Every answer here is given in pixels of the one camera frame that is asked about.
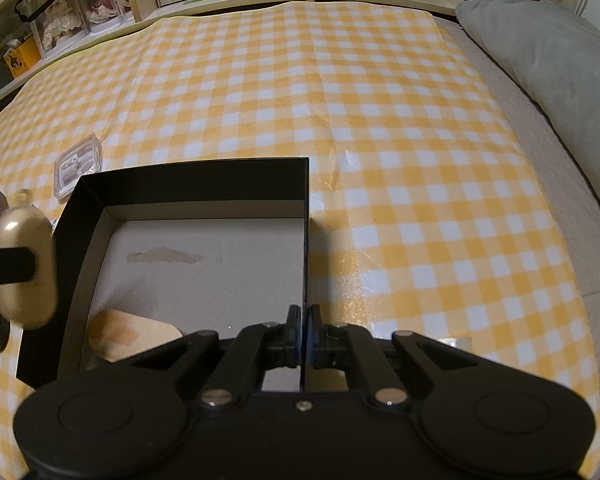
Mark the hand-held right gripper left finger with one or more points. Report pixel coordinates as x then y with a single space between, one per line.
295 341

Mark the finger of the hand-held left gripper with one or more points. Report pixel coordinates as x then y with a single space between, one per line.
10 265

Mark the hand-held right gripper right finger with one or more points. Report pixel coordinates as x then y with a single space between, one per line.
312 341

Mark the gold oval case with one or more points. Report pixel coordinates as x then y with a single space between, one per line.
27 230

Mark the black cardboard box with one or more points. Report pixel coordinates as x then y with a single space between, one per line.
195 180

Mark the clear plastic case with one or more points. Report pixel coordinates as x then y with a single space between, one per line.
77 165

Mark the tan flat piece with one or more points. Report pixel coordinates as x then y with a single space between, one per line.
130 335

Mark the yellow box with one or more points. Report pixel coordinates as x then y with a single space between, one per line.
22 57

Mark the yellow checkered tablecloth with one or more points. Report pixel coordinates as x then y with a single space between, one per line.
330 110

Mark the grey pillow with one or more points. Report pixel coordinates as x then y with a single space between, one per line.
545 60

